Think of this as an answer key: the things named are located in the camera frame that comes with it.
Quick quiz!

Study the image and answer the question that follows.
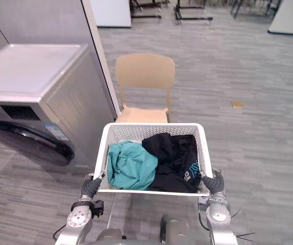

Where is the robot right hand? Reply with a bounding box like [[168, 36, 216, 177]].
[[200, 168, 225, 196]]

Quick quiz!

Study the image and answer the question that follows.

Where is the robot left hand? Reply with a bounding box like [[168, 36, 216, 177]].
[[81, 171, 107, 199]]

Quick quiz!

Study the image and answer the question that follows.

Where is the white perforated laundry basket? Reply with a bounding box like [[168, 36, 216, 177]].
[[92, 122, 211, 197]]

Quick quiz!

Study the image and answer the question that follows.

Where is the silver front-load washing machine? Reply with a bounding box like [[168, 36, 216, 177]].
[[0, 43, 117, 173]]

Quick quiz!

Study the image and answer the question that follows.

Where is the black printed garment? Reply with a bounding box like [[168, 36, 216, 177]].
[[141, 132, 202, 194]]

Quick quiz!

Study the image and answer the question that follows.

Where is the teal garment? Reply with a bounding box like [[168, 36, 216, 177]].
[[107, 141, 159, 191]]

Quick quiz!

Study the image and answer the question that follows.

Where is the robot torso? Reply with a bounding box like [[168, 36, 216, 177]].
[[86, 213, 211, 245]]

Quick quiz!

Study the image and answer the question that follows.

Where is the beige plastic chair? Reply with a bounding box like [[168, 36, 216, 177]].
[[114, 53, 176, 124]]

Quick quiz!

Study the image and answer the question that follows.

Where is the white partition panel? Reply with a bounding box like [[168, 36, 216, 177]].
[[89, 0, 132, 28]]

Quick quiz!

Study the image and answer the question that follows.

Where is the white board with dark base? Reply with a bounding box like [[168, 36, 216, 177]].
[[267, 0, 293, 37]]

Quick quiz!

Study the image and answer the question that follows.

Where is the black metal table frame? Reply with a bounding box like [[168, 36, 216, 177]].
[[229, 0, 282, 19], [129, 0, 170, 23], [173, 0, 213, 25]]

